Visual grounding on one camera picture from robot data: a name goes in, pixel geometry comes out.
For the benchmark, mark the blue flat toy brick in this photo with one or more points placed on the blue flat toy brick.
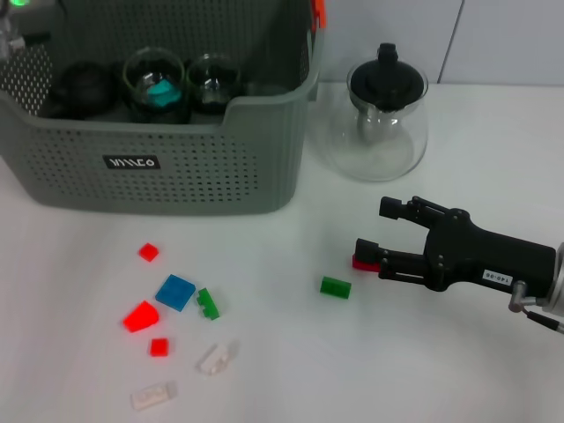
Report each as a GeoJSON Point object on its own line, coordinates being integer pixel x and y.
{"type": "Point", "coordinates": [176, 293]}

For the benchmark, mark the bright red wedge brick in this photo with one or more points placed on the bright red wedge brick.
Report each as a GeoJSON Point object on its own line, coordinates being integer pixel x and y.
{"type": "Point", "coordinates": [141, 317]}

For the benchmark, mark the long dark red brick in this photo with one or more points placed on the long dark red brick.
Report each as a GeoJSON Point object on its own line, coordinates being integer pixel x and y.
{"type": "Point", "coordinates": [363, 265]}

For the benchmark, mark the black teapot lid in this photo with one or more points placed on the black teapot lid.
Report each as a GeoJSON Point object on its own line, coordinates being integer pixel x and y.
{"type": "Point", "coordinates": [383, 79]}

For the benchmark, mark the green stepped toy brick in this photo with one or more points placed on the green stepped toy brick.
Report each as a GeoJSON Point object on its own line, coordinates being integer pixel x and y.
{"type": "Point", "coordinates": [208, 305]}

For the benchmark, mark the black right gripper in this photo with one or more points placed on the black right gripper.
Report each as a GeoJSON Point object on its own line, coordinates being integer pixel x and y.
{"type": "Point", "coordinates": [484, 255]}

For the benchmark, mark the green rectangular toy brick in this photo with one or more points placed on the green rectangular toy brick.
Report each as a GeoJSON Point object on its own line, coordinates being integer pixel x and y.
{"type": "Point", "coordinates": [335, 288]}

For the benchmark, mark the grey-green perforated storage bin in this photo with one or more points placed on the grey-green perforated storage bin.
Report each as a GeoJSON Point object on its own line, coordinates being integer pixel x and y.
{"type": "Point", "coordinates": [198, 176]}

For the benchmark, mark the glass teacup with black sleeve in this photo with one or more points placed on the glass teacup with black sleeve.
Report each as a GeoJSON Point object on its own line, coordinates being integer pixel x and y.
{"type": "Point", "coordinates": [154, 112]}
{"type": "Point", "coordinates": [213, 94]}

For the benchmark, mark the white rectangular toy brick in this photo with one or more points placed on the white rectangular toy brick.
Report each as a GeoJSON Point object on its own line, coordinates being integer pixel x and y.
{"type": "Point", "coordinates": [152, 396]}

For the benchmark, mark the teal toy brick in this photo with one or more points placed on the teal toy brick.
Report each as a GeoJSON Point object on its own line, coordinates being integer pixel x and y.
{"type": "Point", "coordinates": [163, 93]}

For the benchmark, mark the clear white toy brick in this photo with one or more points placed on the clear white toy brick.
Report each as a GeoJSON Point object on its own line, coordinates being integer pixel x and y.
{"type": "Point", "coordinates": [213, 360]}

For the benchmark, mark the small red sloped brick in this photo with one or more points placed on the small red sloped brick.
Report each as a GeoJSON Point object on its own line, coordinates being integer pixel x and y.
{"type": "Point", "coordinates": [148, 252]}

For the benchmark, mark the clear glass teapot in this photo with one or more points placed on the clear glass teapot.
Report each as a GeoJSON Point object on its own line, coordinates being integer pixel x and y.
{"type": "Point", "coordinates": [379, 158]}

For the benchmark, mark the small red square brick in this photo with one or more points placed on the small red square brick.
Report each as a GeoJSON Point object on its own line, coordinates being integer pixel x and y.
{"type": "Point", "coordinates": [158, 348]}

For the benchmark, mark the dark clay teapot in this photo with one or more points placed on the dark clay teapot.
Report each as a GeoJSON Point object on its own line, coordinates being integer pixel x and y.
{"type": "Point", "coordinates": [83, 88]}

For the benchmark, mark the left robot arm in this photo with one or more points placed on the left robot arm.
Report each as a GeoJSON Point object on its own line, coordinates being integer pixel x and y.
{"type": "Point", "coordinates": [13, 3]}

